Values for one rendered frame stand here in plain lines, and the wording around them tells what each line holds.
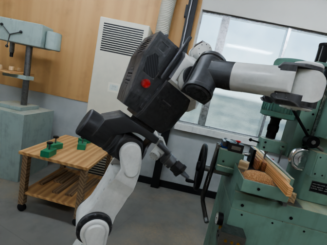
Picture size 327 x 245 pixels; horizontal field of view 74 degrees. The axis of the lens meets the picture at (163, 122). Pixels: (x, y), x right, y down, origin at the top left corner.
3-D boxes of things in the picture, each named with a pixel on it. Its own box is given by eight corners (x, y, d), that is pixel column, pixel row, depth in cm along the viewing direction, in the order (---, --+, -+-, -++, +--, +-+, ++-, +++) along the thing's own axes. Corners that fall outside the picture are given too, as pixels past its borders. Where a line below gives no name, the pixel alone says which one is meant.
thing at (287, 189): (250, 155, 148) (252, 149, 147) (253, 156, 148) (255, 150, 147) (285, 196, 90) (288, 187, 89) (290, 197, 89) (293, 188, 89)
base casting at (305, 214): (221, 175, 153) (224, 163, 152) (306, 196, 147) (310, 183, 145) (230, 208, 110) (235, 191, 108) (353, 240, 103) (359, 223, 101)
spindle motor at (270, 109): (255, 112, 131) (270, 60, 126) (285, 118, 129) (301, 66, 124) (264, 115, 114) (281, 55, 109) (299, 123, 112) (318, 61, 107)
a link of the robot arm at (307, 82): (316, 79, 73) (340, 71, 55) (307, 109, 75) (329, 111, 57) (281, 75, 77) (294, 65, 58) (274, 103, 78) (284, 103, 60)
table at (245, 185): (211, 151, 161) (213, 144, 160) (253, 161, 157) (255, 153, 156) (219, 185, 101) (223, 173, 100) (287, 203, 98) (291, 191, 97)
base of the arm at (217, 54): (220, 104, 68) (196, 81, 64) (194, 109, 79) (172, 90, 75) (236, 68, 74) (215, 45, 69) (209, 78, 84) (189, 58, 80)
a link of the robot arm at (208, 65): (225, 85, 62) (183, 78, 69) (228, 103, 69) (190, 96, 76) (238, 55, 66) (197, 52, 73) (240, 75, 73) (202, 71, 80)
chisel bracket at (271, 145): (255, 148, 129) (259, 135, 128) (279, 154, 127) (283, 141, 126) (258, 152, 122) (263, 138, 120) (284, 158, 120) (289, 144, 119)
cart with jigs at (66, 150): (59, 180, 241) (66, 124, 230) (108, 192, 236) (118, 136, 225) (11, 212, 176) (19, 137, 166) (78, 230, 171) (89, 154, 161)
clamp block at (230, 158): (214, 156, 138) (218, 143, 136) (236, 162, 136) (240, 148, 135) (216, 164, 123) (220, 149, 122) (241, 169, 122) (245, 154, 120)
